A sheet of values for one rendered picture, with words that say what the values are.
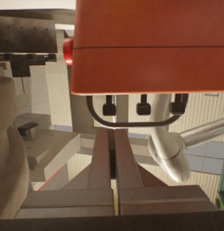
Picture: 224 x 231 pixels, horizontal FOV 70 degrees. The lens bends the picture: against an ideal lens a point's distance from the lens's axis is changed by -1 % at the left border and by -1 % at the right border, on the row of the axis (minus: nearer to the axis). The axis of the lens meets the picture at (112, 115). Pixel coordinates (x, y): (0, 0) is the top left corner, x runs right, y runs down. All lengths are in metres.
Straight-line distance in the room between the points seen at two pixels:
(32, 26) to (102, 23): 1.14
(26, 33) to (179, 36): 1.17
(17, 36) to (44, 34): 0.16
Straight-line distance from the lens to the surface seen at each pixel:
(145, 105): 0.26
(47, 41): 1.29
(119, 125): 0.32
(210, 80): 0.20
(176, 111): 0.27
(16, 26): 1.31
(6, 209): 1.18
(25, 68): 1.40
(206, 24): 0.21
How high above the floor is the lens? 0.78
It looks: 16 degrees up
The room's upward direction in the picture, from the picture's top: 179 degrees clockwise
